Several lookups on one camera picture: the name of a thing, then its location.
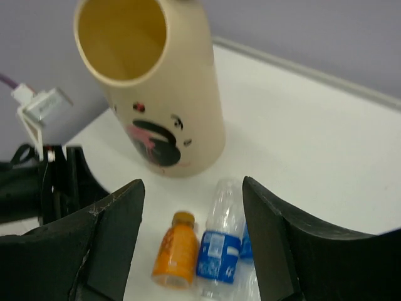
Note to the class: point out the orange juice bottle lying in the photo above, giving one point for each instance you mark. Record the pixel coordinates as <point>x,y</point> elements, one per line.
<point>174,265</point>

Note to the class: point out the white-cap blue-label water bottle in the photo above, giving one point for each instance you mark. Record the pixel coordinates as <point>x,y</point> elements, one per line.
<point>216,265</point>

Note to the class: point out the clear blue-label bottle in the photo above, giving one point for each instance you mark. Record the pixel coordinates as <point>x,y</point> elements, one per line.
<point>227,216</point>

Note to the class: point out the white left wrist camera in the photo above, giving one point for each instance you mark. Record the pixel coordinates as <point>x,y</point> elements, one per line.
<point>37,110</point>

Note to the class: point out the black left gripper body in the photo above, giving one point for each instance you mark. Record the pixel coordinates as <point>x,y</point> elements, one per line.
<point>28,184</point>

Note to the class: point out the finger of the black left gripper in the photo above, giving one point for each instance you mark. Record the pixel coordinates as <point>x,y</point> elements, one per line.
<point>82,187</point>

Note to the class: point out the cream cat-print bin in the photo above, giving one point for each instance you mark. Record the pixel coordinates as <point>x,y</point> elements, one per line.
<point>154,61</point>

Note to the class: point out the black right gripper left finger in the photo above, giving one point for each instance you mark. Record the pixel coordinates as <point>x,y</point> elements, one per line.
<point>86,255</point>

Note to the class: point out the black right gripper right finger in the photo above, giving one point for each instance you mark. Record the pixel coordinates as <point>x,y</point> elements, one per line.
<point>298,256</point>

